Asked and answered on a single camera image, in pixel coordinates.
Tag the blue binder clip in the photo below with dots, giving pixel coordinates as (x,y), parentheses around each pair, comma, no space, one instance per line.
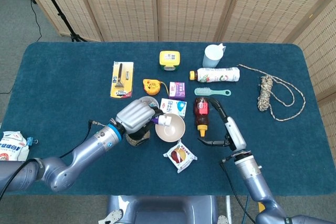
(29,141)

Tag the beige plastic bowl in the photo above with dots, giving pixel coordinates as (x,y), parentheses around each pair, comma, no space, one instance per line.
(172,132)

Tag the white table leg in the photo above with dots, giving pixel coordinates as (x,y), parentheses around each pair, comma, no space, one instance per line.
(229,208)

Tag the yellow tape measure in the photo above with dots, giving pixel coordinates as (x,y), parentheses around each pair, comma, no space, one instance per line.
(151,86)

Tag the purple white small carton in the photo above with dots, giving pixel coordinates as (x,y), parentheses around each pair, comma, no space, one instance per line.
(177,90)

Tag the black tripod stand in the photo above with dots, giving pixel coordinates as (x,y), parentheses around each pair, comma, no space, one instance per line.
(56,9)

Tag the teal plastic hairbrush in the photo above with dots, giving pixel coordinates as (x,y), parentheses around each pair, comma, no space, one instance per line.
(203,91)

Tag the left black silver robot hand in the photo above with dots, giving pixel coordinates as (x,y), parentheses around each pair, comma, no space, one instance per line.
(134,117)

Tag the white perforated bracket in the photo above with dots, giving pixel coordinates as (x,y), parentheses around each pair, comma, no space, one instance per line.
(222,220)
(113,216)

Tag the blue white milk carton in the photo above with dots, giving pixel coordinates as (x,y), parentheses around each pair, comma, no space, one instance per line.
(174,106)

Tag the white sugar bag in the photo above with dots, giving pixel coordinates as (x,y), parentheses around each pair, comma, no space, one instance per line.
(11,146)

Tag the purple white toothpaste tube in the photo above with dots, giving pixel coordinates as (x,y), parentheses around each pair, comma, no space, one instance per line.
(164,120)

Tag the yellow floor tape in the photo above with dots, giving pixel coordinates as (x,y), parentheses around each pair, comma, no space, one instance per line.
(261,205)

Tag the yellow razor blister pack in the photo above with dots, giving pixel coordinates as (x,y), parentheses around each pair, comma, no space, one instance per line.
(122,82)

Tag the clear tub of binder clips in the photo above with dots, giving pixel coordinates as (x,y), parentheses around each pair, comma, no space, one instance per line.
(150,100)

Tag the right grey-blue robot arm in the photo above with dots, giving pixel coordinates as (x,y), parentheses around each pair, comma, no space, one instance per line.
(256,182)

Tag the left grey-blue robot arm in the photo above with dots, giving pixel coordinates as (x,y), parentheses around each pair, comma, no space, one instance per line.
(78,153)

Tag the green tub with yellow lid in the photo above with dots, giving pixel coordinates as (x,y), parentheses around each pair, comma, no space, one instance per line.
(169,58)

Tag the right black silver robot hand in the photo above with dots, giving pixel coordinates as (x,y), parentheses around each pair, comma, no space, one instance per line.
(236,134)

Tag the honey bottle yellow nozzle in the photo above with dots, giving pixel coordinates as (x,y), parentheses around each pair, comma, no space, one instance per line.
(201,115)

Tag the light blue mug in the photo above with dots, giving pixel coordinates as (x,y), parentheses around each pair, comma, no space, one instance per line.
(211,58)

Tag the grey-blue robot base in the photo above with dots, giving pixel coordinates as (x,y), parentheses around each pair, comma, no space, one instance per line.
(162,208)

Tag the white snack packet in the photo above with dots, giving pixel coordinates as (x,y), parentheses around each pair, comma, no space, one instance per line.
(179,155)

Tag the dark blue table mat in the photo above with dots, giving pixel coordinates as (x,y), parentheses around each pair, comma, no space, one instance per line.
(65,77)

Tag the white lotion bottle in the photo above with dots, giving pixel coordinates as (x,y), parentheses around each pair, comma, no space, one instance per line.
(218,74)

